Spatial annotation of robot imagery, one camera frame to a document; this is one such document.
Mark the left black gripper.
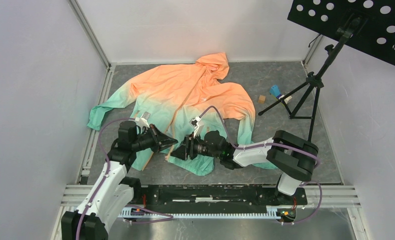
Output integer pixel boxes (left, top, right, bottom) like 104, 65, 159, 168
131, 123, 178, 153

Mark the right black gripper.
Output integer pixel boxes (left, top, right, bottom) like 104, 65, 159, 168
170, 131, 222, 162

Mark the orange and mint hooded jacket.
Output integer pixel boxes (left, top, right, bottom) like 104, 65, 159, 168
86, 52, 281, 176

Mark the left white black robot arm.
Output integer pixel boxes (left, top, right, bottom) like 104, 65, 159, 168
60, 118, 178, 240

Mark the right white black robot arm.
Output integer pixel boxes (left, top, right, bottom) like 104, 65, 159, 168
171, 130, 320, 204

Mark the small wooden cube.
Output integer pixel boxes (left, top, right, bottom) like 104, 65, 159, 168
257, 95, 266, 104

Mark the blue block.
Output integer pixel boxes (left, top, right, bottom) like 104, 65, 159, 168
269, 84, 282, 99

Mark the small white block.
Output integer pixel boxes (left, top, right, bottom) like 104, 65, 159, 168
279, 95, 293, 104

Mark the black tripod stand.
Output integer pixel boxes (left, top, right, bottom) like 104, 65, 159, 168
258, 16, 363, 142

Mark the black perforated tray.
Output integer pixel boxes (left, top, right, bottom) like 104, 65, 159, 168
287, 0, 395, 66

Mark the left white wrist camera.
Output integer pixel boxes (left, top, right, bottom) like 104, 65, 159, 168
134, 111, 151, 128

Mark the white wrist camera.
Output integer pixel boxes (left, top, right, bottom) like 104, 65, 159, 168
189, 116, 205, 137
134, 111, 151, 128

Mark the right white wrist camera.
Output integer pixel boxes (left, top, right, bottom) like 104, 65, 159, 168
189, 116, 205, 137

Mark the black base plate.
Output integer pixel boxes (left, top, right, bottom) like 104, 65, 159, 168
130, 184, 308, 214

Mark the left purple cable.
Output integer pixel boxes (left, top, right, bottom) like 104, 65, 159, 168
75, 118, 175, 240

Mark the purple cable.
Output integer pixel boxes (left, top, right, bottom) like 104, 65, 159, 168
75, 118, 175, 240
199, 105, 324, 226

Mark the white slotted cable duct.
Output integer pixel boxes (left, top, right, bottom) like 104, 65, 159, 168
116, 207, 281, 220

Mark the aluminium frame rail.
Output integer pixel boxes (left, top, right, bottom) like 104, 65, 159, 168
60, 184, 362, 208

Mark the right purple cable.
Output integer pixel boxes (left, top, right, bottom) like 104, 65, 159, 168
199, 105, 324, 226

